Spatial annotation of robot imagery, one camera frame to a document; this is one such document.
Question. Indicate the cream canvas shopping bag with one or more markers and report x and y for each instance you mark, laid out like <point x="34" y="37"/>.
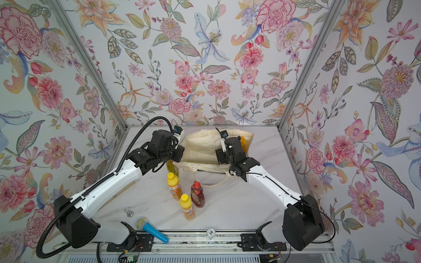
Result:
<point x="200" y="151"/>

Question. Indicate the blue toy microphone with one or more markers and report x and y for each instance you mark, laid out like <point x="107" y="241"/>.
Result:
<point x="144" y="225"/>

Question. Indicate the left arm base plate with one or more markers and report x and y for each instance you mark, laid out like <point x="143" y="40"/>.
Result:
<point x="141" y="243"/>

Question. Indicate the aluminium rail frame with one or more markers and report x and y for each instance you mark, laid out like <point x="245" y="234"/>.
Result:
<point x="195" y="247"/>

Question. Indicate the orange bottle yellow cap rear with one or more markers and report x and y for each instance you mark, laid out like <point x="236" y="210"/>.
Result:
<point x="174" y="186"/>

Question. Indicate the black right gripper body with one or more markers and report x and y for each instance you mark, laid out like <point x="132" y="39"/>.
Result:
<point x="226" y="158"/>

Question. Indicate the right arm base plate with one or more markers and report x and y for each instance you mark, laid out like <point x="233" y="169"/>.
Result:
<point x="253" y="242"/>

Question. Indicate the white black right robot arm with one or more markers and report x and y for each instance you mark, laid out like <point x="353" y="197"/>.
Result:
<point x="301" y="222"/>

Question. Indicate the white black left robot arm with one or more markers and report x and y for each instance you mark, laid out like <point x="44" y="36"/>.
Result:
<point x="80" y="226"/>

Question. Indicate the orange bottle yellow cap front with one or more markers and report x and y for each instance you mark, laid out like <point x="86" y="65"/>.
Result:
<point x="187" y="206"/>

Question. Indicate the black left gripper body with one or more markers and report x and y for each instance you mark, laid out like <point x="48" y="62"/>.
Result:
<point x="171" y="153"/>

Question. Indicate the dark red bottle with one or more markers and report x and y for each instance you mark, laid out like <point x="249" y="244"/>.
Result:
<point x="197" y="194"/>

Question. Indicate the large orange dish soap bottle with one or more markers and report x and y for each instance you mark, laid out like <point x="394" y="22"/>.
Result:
<point x="244" y="144"/>

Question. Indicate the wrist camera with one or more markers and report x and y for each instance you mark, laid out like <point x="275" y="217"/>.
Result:
<point x="223" y="136"/>
<point x="178" y="132"/>

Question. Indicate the green dish soap bottle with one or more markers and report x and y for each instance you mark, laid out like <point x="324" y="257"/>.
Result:
<point x="172" y="168"/>

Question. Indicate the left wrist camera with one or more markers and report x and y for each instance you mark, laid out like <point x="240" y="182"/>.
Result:
<point x="178" y="132"/>

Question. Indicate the orange bottle yellow cap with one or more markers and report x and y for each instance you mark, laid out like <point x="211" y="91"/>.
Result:
<point x="174" y="186"/>
<point x="187" y="206"/>

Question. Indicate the green circuit board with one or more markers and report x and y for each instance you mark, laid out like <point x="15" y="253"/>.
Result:
<point x="128" y="259"/>

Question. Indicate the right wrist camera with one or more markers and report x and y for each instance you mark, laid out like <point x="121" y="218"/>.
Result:
<point x="223" y="136"/>

